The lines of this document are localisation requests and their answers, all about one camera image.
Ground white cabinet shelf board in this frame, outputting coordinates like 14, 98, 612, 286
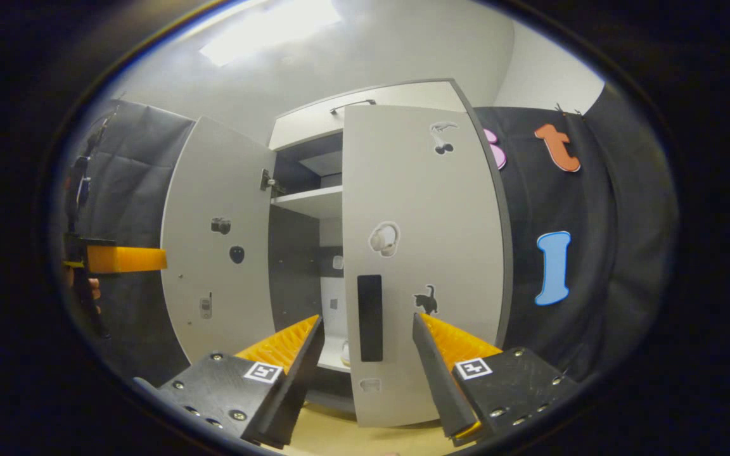
271, 186, 344, 219

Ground black door handle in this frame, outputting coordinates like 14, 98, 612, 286
357, 274, 383, 362

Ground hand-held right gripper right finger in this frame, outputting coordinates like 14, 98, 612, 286
411, 312, 581, 448

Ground ceiling light panel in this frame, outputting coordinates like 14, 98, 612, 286
199, 0, 343, 67

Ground metal door hinge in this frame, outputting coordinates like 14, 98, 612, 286
260, 168, 286, 196

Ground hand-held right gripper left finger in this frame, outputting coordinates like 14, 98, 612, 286
132, 314, 326, 450

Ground white cabinet door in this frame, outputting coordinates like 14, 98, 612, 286
343, 104, 505, 428
161, 116, 277, 365

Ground white cabinet drawer front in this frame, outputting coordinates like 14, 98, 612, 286
269, 81, 467, 151

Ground black drawer handle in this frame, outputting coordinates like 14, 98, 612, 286
330, 99, 377, 115

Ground white shoe cabinet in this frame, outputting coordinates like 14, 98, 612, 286
161, 79, 515, 431

